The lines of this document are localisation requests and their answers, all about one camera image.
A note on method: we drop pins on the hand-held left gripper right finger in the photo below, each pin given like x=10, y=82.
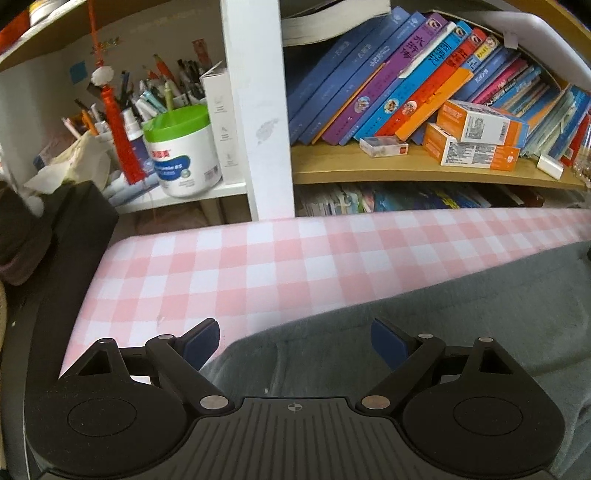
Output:
x=388, y=342

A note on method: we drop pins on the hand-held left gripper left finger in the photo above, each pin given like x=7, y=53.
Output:
x=203, y=342

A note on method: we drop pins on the grey pants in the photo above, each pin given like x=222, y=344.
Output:
x=461, y=300

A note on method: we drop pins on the pink checkered cartoon desk mat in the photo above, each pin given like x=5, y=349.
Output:
x=231, y=267

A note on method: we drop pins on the white tub with green lid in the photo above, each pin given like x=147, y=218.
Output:
x=184, y=157

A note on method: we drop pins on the small white and red box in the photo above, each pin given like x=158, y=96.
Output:
x=383, y=147

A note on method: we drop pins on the orange and white carton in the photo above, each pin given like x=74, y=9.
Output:
x=480, y=122
x=466, y=154

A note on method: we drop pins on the tall white carton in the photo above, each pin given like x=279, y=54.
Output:
x=224, y=124

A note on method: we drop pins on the red tassel charm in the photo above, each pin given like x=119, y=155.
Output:
x=121, y=138

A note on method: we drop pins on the crumpled white tissue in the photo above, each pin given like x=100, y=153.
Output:
x=69, y=166

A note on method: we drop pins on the white charger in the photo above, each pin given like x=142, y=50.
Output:
x=550, y=167

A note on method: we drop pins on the wooden and white bookshelf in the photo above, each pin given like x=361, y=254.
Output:
x=258, y=92

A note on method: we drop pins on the bunch of pens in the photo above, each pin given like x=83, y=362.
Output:
x=161, y=87

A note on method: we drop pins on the row of leaning colourful books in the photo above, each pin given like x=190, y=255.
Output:
x=369, y=78

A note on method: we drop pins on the blue sticky note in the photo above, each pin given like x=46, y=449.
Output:
x=78, y=71

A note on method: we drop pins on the thick white-paged book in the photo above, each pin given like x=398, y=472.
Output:
x=332, y=23

